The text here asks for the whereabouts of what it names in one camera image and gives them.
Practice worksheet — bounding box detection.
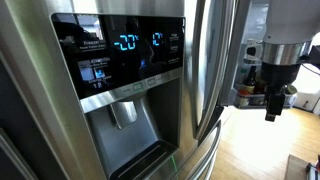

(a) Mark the black fridge control panel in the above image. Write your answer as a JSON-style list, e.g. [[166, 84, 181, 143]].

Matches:
[[51, 13, 185, 99]]

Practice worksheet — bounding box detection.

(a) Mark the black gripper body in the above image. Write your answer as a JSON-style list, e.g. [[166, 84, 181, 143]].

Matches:
[[260, 62, 300, 94]]

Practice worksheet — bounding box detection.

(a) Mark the left fridge door handle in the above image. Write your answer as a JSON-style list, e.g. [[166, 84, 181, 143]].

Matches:
[[191, 0, 236, 140]]

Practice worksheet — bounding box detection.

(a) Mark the dark sauce bottle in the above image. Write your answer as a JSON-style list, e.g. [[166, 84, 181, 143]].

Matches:
[[242, 66, 256, 94]]

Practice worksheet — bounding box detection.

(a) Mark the open right fridge door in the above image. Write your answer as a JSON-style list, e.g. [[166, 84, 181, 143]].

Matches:
[[218, 0, 320, 110]]

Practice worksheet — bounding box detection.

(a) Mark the water dispenser recess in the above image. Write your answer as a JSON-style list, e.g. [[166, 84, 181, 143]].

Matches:
[[86, 79, 181, 180]]

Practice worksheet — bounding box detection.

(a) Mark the small jar gold lid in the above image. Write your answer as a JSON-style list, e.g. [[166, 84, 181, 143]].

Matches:
[[285, 85, 297, 95]]

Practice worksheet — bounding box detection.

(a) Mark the fridge drawer handle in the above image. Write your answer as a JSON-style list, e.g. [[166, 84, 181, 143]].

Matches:
[[187, 121, 222, 180]]

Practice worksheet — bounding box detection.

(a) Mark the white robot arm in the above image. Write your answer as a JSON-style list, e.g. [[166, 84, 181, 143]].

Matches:
[[261, 0, 320, 122]]

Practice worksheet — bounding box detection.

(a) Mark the lower door shelf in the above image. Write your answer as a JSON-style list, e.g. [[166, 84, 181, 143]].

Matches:
[[233, 90, 297, 109]]

